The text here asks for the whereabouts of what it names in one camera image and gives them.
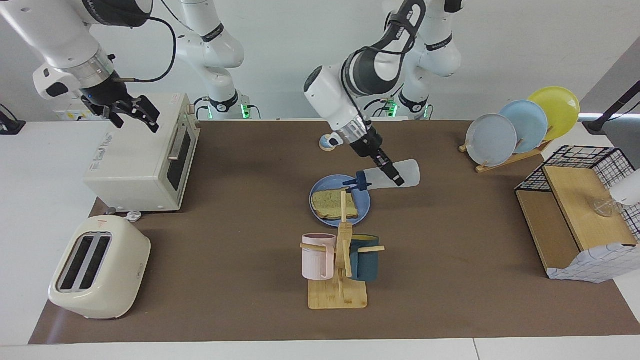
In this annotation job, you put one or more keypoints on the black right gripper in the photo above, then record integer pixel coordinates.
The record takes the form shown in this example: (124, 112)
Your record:
(107, 92)

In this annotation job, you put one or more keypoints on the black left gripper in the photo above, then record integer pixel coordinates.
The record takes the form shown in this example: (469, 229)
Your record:
(367, 142)

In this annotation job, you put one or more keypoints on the translucent bottle with navy cap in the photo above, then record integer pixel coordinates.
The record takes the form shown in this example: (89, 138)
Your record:
(407, 174)

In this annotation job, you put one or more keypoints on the slice of toast bread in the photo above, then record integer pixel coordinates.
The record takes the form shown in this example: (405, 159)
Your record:
(327, 205)

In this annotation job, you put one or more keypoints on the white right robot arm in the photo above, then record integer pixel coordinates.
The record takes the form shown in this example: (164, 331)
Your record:
(50, 30)

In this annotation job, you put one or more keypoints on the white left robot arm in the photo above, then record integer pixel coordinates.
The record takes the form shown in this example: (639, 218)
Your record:
(330, 95)

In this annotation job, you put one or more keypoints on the blue round plate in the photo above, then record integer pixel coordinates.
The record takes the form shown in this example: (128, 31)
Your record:
(365, 205)

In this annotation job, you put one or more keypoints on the grey plate in rack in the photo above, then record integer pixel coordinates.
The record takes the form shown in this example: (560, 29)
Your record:
(490, 142)

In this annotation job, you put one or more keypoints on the wooden plate rack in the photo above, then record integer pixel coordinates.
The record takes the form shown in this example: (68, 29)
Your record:
(505, 164)

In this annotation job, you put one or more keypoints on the light blue plate in rack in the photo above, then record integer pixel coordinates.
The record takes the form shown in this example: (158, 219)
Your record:
(530, 122)

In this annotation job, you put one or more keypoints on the yellow plate in rack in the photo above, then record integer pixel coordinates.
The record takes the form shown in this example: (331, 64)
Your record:
(557, 107)

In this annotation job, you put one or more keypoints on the white toaster oven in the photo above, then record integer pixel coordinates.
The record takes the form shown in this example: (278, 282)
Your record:
(135, 150)

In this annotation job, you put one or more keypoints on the small blue call bell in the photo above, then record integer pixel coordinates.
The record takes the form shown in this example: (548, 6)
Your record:
(325, 146)

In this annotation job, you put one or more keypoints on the dark teal mug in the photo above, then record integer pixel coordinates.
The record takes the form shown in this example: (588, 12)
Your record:
(365, 262)

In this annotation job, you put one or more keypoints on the pink mug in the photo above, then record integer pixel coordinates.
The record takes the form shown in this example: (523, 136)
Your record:
(315, 260)

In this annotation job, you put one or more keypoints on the black stand foot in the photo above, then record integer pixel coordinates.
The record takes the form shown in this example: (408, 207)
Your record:
(10, 127)

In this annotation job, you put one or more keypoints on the wooden mug tree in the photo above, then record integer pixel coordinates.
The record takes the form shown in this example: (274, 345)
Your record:
(337, 295)

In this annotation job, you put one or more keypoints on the cream two-slot toaster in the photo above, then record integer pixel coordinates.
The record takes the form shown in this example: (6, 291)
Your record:
(115, 270)

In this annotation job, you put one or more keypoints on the brown table mat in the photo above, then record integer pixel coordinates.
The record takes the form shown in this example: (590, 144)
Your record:
(225, 250)

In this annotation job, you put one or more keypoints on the clear glass cup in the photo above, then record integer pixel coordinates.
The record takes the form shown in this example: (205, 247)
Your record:
(604, 210)

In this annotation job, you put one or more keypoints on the white checkered cloth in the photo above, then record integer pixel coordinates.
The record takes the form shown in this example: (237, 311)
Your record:
(590, 262)

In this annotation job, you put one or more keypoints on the white cylindrical object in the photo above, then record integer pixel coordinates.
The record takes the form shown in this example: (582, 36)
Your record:
(627, 192)

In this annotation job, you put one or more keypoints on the white wall power outlet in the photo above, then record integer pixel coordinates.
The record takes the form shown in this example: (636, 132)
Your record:
(67, 112)

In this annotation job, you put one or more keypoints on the black camera stand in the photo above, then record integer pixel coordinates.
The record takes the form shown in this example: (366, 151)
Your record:
(597, 122)

